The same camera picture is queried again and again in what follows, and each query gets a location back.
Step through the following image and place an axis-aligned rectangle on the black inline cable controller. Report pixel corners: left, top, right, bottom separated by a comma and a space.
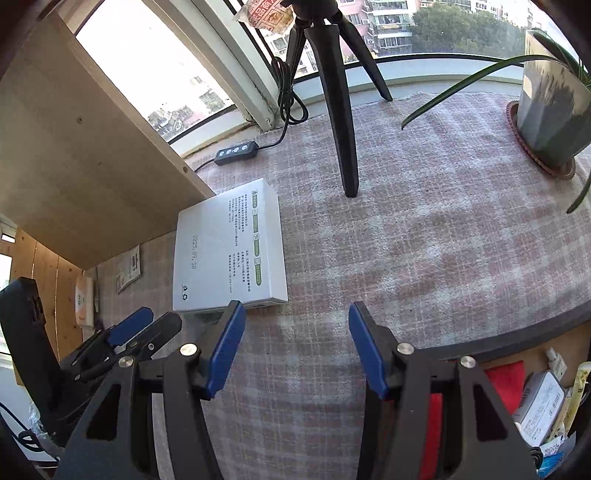
214, 141, 259, 166

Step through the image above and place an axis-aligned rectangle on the grey potted plant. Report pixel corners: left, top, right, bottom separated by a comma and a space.
400, 28, 591, 214

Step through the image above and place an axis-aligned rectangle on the white cardboard box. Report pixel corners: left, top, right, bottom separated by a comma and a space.
172, 179, 288, 313

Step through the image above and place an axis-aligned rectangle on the wooden cabinet panel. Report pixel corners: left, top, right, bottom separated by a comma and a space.
1, 14, 212, 269

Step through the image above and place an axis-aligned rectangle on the black tripod stand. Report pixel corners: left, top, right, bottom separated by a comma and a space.
280, 0, 392, 198

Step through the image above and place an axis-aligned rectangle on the red plant saucer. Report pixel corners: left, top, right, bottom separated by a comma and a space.
505, 100, 576, 181

